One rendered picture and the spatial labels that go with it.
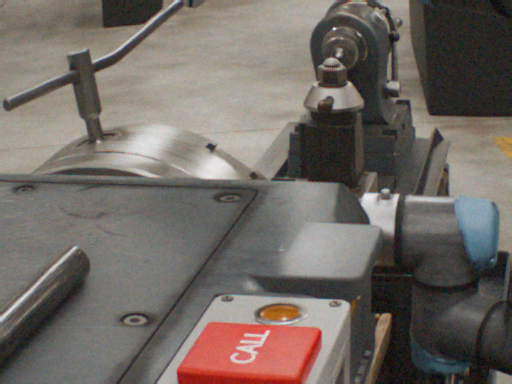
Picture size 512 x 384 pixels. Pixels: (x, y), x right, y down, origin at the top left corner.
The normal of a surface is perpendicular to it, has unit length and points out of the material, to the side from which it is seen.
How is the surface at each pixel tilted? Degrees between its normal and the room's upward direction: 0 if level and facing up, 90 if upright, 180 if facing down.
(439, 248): 90
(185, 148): 20
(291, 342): 0
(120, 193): 0
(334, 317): 0
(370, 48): 90
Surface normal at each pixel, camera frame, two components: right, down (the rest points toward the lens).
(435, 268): -0.53, 0.29
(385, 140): -0.24, 0.25
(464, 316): -0.54, -0.48
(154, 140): 0.14, -0.92
